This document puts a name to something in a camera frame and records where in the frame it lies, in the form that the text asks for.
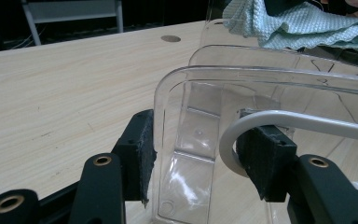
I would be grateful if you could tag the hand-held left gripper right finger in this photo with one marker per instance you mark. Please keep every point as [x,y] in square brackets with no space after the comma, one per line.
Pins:
[267,158]

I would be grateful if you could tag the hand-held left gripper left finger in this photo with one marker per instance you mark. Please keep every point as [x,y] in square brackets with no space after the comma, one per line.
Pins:
[135,155]

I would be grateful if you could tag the light green cloth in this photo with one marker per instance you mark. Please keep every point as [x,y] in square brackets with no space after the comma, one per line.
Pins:
[307,31]

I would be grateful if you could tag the clear plastic divided organizer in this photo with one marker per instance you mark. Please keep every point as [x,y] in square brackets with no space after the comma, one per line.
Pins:
[199,140]

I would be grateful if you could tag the white metal table frame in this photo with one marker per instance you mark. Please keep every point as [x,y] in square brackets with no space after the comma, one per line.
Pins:
[71,11]

